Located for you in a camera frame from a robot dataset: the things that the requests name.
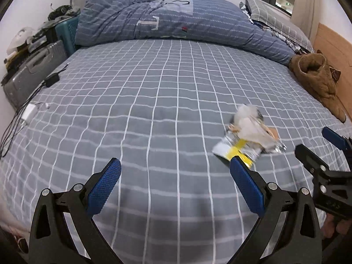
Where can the teal plastic crate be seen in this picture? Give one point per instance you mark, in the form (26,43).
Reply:
(67,33)

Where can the white round plastic object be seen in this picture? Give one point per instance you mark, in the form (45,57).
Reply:
(20,37)

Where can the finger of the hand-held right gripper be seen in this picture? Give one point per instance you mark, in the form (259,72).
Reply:
(332,137)
(308,155)

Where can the black power adapter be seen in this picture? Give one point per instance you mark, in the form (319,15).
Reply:
(51,79)

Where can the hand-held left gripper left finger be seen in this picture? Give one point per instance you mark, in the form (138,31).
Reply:
(106,188)

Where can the bed with grey checked sheet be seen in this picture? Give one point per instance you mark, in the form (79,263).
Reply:
(137,101)

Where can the beige curtain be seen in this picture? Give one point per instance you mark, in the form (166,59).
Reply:
(305,11)

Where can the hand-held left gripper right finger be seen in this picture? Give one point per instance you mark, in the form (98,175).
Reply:
(247,187)

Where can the grey checked pillow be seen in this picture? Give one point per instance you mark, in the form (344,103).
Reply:
(275,19)

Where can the wooden headboard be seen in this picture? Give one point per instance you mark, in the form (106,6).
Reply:
(335,49)

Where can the white plastic wrapper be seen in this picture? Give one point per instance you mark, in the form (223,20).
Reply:
(255,129)

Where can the brown fleece jacket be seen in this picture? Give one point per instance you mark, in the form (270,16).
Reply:
(316,79)

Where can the person's right hand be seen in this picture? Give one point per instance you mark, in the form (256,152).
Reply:
(330,227)

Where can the blue striped quilt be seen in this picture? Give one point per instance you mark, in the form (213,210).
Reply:
(178,19)

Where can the yellow foil snack wrapper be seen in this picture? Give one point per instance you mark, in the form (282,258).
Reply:
(236,148)

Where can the grey hard suitcase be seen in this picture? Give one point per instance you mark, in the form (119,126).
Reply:
(35,66)

